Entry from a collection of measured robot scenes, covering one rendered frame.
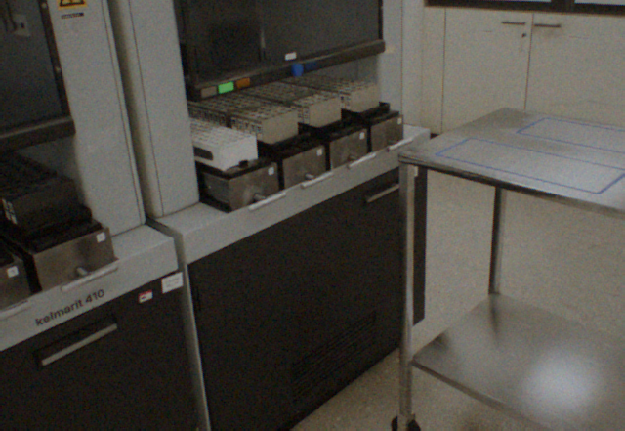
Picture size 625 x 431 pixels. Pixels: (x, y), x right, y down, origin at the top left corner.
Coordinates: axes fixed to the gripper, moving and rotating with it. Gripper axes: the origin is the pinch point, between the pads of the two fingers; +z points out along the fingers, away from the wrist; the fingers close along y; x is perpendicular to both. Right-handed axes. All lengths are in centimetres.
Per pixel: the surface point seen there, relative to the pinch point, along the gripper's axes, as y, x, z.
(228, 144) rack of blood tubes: -35, 55, 33
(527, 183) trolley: 10.7, 14.8, 37.0
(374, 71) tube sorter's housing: 14, 81, 29
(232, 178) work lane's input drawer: -36, 49, 39
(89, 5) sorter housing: -58, 49, 3
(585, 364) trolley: 38, 20, 91
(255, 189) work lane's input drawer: -31, 50, 43
